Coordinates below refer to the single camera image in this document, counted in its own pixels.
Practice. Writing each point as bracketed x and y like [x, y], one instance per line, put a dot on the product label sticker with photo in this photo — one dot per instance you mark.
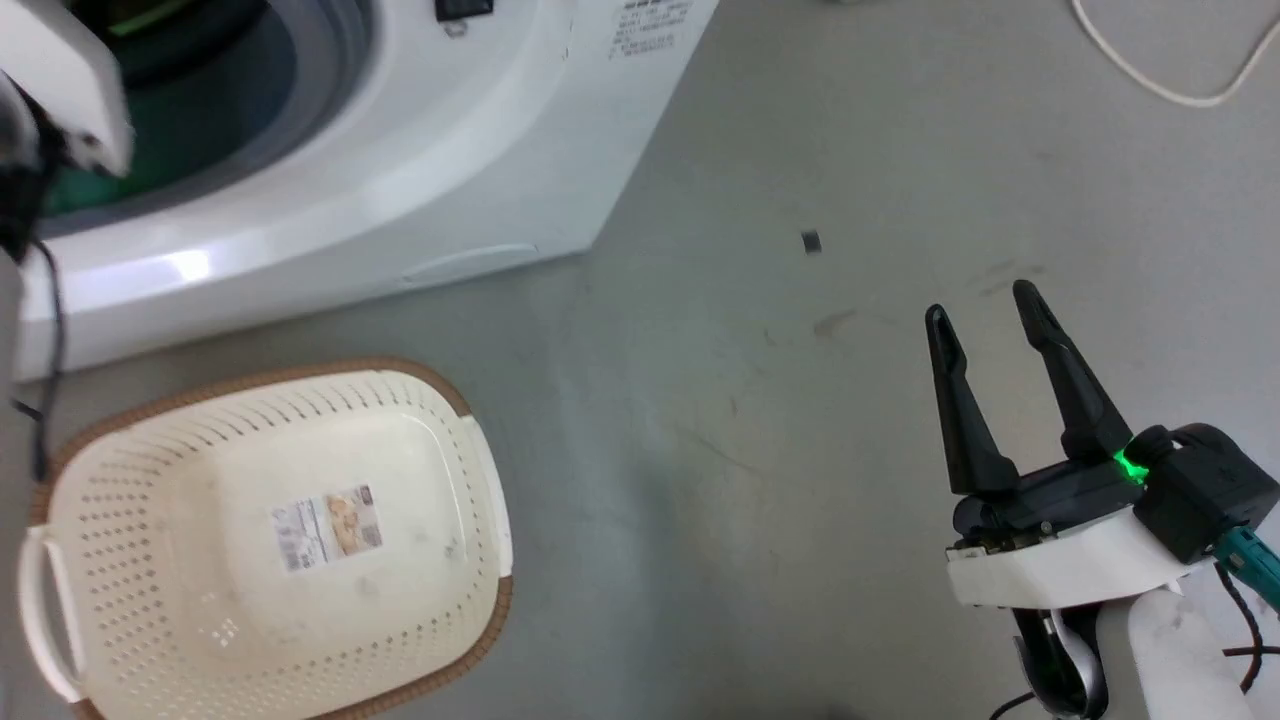
[327, 527]

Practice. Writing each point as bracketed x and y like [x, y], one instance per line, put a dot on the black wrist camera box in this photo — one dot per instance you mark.
[1205, 490]

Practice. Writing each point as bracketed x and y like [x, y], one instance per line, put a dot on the black door latch socket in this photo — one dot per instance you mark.
[462, 8]

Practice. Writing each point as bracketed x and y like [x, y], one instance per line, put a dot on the printed text label sticker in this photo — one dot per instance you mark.
[650, 25]

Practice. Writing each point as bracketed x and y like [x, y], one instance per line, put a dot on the white front-load washing machine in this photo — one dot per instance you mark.
[470, 150]

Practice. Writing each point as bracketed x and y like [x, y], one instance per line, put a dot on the cream perforated laundry basket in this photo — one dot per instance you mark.
[300, 640]

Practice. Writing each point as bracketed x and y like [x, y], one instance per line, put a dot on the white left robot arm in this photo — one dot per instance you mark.
[65, 80]

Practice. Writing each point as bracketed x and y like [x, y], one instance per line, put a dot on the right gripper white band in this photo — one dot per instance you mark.
[1070, 560]

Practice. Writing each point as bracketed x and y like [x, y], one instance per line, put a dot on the white filter cover flap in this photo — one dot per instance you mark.
[470, 263]

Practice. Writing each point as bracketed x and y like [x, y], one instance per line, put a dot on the grey rubber door gasket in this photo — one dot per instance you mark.
[325, 70]

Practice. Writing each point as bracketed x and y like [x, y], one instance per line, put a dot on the small dark floor scrap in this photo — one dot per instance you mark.
[811, 241]

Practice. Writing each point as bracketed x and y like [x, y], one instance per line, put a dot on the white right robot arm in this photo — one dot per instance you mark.
[1170, 660]

